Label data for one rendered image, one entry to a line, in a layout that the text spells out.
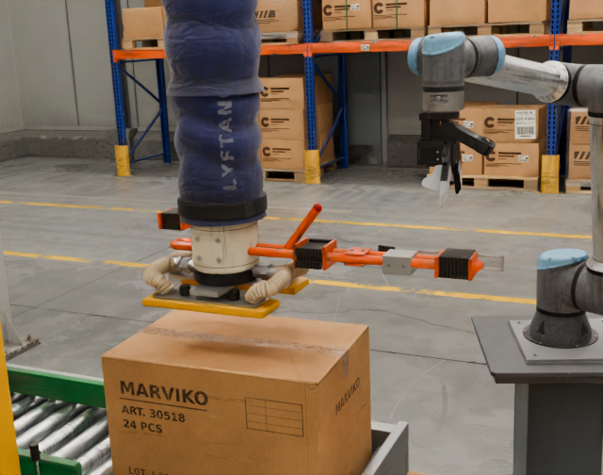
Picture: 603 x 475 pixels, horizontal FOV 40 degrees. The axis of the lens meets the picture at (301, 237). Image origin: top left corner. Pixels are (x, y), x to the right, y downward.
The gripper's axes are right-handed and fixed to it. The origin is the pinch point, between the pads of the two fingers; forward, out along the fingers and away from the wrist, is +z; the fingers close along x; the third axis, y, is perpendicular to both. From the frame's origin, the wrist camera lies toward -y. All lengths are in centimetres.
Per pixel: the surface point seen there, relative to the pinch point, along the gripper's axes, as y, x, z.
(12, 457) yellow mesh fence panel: 98, 44, 59
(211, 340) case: 64, 2, 40
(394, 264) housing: 12.7, 3.9, 14.7
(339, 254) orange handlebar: 26.4, 3.6, 13.5
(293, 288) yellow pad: 42.3, -3.4, 25.6
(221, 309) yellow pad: 53, 16, 26
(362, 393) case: 28, -14, 57
